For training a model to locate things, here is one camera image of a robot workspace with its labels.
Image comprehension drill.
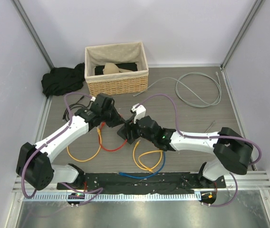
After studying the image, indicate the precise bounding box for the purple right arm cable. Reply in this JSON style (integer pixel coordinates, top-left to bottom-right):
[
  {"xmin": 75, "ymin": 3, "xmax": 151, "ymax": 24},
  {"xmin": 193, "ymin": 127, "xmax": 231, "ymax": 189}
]
[{"xmin": 135, "ymin": 94, "xmax": 263, "ymax": 207}]

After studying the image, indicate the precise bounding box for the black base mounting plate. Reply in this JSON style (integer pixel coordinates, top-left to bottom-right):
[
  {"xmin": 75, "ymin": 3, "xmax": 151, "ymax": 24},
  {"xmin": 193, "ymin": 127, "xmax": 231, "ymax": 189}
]
[{"xmin": 56, "ymin": 172, "xmax": 226, "ymax": 194}]

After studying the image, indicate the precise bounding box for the red ethernet cable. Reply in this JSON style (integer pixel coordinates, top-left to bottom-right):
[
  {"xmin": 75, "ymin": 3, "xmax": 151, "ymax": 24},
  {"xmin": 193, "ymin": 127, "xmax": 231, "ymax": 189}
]
[{"xmin": 98, "ymin": 122, "xmax": 128, "ymax": 152}]

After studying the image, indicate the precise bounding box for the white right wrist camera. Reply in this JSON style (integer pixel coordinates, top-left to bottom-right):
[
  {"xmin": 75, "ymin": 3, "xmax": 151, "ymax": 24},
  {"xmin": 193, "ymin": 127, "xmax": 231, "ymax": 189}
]
[{"xmin": 131, "ymin": 104, "xmax": 146, "ymax": 123}]

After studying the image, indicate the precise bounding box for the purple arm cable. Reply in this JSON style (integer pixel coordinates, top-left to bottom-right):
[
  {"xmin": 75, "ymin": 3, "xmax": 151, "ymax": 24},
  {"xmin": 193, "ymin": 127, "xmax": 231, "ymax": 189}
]
[
  {"xmin": 135, "ymin": 94, "xmax": 263, "ymax": 207},
  {"xmin": 20, "ymin": 92, "xmax": 105, "ymax": 206}
]

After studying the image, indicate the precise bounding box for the black cloth in basket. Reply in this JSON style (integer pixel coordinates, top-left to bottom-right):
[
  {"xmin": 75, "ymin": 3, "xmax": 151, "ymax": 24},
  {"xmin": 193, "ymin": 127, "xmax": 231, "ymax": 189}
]
[{"xmin": 94, "ymin": 63, "xmax": 138, "ymax": 76}]

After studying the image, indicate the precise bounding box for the black network switch box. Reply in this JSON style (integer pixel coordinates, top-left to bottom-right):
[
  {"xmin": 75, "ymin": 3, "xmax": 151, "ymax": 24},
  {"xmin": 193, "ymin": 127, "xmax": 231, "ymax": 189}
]
[{"xmin": 117, "ymin": 121, "xmax": 139, "ymax": 144}]

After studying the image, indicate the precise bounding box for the wicker basket with liner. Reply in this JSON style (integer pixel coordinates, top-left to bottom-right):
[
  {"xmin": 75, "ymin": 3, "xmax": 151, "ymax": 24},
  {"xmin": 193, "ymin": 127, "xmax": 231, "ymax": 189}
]
[{"xmin": 84, "ymin": 42, "xmax": 149, "ymax": 96}]

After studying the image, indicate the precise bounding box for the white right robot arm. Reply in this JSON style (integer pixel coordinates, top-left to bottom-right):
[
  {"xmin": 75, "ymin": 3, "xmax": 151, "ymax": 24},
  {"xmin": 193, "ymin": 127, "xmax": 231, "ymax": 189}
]
[{"xmin": 121, "ymin": 116, "xmax": 253, "ymax": 188}]

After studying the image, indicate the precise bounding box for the black cloth pile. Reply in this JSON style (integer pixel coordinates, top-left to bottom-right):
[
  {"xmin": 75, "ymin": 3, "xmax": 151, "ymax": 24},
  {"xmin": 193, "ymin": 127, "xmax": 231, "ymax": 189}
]
[{"xmin": 41, "ymin": 63, "xmax": 85, "ymax": 97}]

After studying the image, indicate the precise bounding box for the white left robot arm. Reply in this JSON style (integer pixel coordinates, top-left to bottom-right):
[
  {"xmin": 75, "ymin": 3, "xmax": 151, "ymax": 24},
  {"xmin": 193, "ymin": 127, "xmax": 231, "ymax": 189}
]
[{"xmin": 16, "ymin": 93, "xmax": 124, "ymax": 192}]

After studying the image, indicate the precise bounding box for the long grey ethernet cable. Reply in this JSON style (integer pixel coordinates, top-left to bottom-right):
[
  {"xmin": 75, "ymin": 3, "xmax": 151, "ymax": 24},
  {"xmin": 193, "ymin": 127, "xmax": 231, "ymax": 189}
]
[{"xmin": 133, "ymin": 71, "xmax": 222, "ymax": 108}]

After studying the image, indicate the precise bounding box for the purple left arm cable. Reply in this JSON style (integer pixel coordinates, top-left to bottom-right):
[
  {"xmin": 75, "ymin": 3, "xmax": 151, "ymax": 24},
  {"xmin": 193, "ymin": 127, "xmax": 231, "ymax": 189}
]
[{"xmin": 20, "ymin": 92, "xmax": 105, "ymax": 206}]

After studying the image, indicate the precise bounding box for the black ethernet cable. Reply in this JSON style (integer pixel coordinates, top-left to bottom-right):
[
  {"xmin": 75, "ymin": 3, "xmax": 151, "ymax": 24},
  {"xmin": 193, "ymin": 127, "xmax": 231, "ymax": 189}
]
[{"xmin": 62, "ymin": 95, "xmax": 93, "ymax": 122}]

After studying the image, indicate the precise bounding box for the beige object in basket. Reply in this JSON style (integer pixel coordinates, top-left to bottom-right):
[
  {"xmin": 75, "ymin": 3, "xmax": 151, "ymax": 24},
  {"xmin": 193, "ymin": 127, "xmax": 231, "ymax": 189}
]
[{"xmin": 103, "ymin": 63, "xmax": 132, "ymax": 75}]

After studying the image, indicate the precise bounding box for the blue ethernet cable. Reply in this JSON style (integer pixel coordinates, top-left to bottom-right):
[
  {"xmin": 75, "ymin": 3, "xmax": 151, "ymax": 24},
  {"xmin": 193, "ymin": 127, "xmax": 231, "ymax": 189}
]
[{"xmin": 118, "ymin": 152, "xmax": 166, "ymax": 179}]

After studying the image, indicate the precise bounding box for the aluminium front rail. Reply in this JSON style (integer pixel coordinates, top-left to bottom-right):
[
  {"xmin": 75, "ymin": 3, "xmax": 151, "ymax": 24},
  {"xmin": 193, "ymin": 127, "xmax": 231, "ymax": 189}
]
[{"xmin": 12, "ymin": 171, "xmax": 270, "ymax": 202}]

